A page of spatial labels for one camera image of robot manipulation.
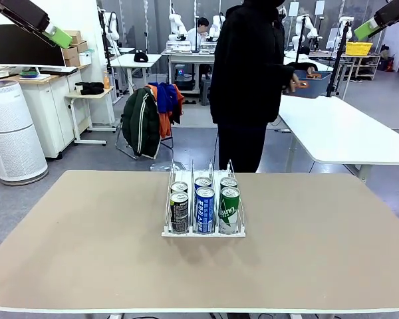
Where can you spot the black beverage can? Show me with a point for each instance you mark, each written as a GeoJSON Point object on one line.
{"type": "Point", "coordinates": [179, 216]}
{"type": "Point", "coordinates": [179, 186]}

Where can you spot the white workbench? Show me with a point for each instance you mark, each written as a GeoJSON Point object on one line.
{"type": "Point", "coordinates": [186, 56]}

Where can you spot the orange drink bottle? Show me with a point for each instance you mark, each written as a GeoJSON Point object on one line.
{"type": "Point", "coordinates": [106, 81]}

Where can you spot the black folded cloth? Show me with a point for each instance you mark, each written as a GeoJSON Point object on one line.
{"type": "Point", "coordinates": [91, 88]}

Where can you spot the person's right forearm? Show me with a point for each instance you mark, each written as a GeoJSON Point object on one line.
{"type": "Point", "coordinates": [282, 70]}

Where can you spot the black cap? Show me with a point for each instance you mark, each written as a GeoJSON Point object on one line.
{"type": "Point", "coordinates": [141, 57]}

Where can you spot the seated person in white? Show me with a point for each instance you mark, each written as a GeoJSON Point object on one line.
{"type": "Point", "coordinates": [194, 33]}

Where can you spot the black computer monitor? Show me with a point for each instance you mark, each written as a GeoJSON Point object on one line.
{"type": "Point", "coordinates": [20, 46]}

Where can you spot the low wooden shelf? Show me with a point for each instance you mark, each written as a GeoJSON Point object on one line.
{"type": "Point", "coordinates": [365, 66]}

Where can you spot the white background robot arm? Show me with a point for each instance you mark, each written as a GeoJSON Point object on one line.
{"type": "Point", "coordinates": [113, 30]}
{"type": "Point", "coordinates": [174, 23]}
{"type": "Point", "coordinates": [216, 26]}
{"type": "Point", "coordinates": [301, 26]}
{"type": "Point", "coordinates": [347, 19]}

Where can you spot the person in black jacket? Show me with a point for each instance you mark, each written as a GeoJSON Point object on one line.
{"type": "Point", "coordinates": [246, 66]}

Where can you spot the blue beverage can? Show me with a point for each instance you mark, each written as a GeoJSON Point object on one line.
{"type": "Point", "coordinates": [203, 182]}
{"type": "Point", "coordinates": [204, 212]}

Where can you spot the white storage box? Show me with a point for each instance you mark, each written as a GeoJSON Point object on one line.
{"type": "Point", "coordinates": [85, 58]}

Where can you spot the blue plastic bin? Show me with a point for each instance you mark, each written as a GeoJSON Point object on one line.
{"type": "Point", "coordinates": [314, 89]}

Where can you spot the small wooden-top side table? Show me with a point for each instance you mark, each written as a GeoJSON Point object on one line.
{"type": "Point", "coordinates": [74, 119]}

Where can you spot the brown cardboard box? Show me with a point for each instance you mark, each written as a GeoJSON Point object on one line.
{"type": "Point", "coordinates": [82, 47]}
{"type": "Point", "coordinates": [70, 52]}
{"type": "Point", "coordinates": [74, 36]}
{"type": "Point", "coordinates": [72, 62]}

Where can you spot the green blue bowl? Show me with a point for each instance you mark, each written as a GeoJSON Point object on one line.
{"type": "Point", "coordinates": [30, 73]}

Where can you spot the white cabinet desk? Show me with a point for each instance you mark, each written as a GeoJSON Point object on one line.
{"type": "Point", "coordinates": [53, 109]}

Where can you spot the orange jacket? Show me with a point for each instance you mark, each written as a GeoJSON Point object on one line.
{"type": "Point", "coordinates": [164, 126]}

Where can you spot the person's left hand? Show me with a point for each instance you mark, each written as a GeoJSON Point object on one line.
{"type": "Point", "coordinates": [313, 70]}

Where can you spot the person's right hand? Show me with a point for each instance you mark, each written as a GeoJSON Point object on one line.
{"type": "Point", "coordinates": [296, 82]}

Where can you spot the black tripod pole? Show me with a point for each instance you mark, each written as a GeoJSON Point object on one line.
{"type": "Point", "coordinates": [339, 56]}

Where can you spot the blue jacket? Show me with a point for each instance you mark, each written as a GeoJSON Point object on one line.
{"type": "Point", "coordinates": [166, 96]}

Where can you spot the metal frame chair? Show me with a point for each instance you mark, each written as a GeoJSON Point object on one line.
{"type": "Point", "coordinates": [126, 153]}

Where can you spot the white paper sign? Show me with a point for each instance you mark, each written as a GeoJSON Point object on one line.
{"type": "Point", "coordinates": [294, 9]}
{"type": "Point", "coordinates": [319, 7]}

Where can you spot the green beverage can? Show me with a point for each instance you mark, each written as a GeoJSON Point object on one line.
{"type": "Point", "coordinates": [229, 212]}
{"type": "Point", "coordinates": [228, 182]}

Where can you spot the red object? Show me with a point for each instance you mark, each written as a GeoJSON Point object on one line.
{"type": "Point", "coordinates": [388, 64]}

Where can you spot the white paper cup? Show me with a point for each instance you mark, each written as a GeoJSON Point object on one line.
{"type": "Point", "coordinates": [78, 88]}

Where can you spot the yellow plastic crate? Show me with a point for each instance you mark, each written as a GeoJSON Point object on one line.
{"type": "Point", "coordinates": [359, 49]}

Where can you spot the white cylindrical air purifier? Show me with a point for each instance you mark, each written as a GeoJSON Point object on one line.
{"type": "Point", "coordinates": [13, 133]}

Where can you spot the black keyboard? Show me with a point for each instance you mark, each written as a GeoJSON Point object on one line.
{"type": "Point", "coordinates": [58, 70]}

